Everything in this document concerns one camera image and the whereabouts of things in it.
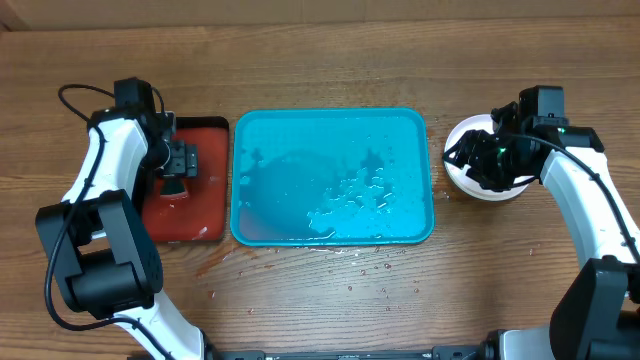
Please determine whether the white plate with red stain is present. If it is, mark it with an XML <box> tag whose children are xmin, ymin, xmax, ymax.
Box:
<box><xmin>444</xmin><ymin>114</ymin><xmax>528</xmax><ymax>202</ymax></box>

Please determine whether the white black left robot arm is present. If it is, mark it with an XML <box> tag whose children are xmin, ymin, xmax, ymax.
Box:
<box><xmin>35</xmin><ymin>106</ymin><xmax>218</xmax><ymax>359</ymax></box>

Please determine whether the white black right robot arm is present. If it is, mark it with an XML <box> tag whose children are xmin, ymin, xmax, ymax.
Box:
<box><xmin>442</xmin><ymin>101</ymin><xmax>639</xmax><ymax>359</ymax></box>

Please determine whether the black tray with red liquid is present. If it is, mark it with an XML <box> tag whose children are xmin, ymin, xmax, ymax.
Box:
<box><xmin>141</xmin><ymin>116</ymin><xmax>229</xmax><ymax>243</ymax></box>

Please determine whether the teal plastic tray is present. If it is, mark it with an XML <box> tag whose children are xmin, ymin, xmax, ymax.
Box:
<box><xmin>230</xmin><ymin>107</ymin><xmax>436</xmax><ymax>247</ymax></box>

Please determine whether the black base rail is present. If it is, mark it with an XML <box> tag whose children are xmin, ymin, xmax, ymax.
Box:
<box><xmin>205</xmin><ymin>343</ymin><xmax>500</xmax><ymax>360</ymax></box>

